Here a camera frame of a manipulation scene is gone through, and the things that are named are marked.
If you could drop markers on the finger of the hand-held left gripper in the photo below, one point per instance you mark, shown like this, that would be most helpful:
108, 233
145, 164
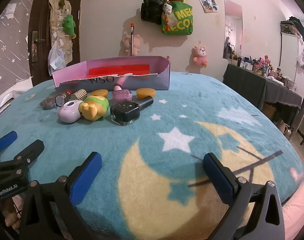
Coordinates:
33, 148
6, 140

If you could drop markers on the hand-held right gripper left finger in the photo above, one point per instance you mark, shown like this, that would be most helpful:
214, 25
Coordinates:
85, 177

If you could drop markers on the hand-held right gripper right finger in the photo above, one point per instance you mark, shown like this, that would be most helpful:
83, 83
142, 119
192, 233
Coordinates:
218, 180

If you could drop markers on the grey eyeshadow case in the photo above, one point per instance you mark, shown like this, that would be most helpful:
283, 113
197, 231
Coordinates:
48, 103

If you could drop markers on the lilac round device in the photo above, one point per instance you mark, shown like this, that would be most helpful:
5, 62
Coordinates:
68, 112

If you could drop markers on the red-brown ball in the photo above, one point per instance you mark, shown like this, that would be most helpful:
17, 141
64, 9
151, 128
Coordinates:
68, 93

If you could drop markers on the silver studded cylinder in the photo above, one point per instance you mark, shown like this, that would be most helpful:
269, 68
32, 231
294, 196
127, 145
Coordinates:
79, 95

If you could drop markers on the yellow green toy figure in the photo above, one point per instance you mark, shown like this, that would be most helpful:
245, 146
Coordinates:
95, 106

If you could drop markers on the black nail polish bottle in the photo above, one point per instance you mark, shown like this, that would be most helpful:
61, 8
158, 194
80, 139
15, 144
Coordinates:
127, 111

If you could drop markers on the amber dome soap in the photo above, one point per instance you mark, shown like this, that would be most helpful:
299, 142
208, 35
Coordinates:
145, 93
99, 93

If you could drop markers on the pink nail polish bottle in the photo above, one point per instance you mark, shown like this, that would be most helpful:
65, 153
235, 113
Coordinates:
121, 96

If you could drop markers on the purple cardboard box red lining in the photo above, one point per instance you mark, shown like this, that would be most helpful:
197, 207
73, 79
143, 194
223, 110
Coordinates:
147, 81

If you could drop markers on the person's left hand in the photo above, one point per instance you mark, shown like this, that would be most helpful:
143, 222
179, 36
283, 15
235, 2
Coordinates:
10, 217

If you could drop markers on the white flat case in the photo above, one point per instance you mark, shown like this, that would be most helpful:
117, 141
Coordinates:
3, 110

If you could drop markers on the pink bed sheet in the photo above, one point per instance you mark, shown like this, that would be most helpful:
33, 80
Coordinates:
299, 205

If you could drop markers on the metal kettle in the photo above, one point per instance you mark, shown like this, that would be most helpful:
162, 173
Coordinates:
288, 131

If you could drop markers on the clear plastic bag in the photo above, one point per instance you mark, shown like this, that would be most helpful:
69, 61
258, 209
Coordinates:
56, 58

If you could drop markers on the table with dark cloth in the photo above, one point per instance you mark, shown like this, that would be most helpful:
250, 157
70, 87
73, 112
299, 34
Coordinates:
254, 85

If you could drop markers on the beige hanging organizer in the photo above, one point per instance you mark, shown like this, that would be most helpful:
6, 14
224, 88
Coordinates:
59, 30

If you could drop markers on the pink plush bear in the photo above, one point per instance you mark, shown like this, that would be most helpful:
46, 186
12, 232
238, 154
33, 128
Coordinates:
200, 55

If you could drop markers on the dark wooden door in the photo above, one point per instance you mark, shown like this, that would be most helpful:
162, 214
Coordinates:
41, 17

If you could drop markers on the green plush toy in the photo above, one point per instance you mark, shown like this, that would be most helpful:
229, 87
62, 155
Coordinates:
69, 25

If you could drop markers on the standing mirror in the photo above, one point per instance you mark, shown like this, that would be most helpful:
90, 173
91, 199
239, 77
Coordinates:
289, 55

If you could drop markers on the pink plush pig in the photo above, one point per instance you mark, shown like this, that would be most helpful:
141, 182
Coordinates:
138, 42

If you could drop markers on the small olive plush toy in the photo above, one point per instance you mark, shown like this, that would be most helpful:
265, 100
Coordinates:
61, 3

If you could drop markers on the orange tassel charm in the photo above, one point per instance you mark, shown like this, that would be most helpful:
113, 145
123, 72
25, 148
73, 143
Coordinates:
167, 21

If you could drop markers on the green tote bag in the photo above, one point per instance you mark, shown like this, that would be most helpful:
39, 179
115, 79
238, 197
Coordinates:
178, 17

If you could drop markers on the black backpack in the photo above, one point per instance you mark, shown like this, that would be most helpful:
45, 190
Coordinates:
152, 7

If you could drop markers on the wall mirror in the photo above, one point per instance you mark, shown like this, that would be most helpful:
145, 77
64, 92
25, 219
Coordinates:
233, 30

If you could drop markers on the wall photo collage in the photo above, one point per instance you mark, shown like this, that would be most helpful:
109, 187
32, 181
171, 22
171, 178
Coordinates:
208, 2

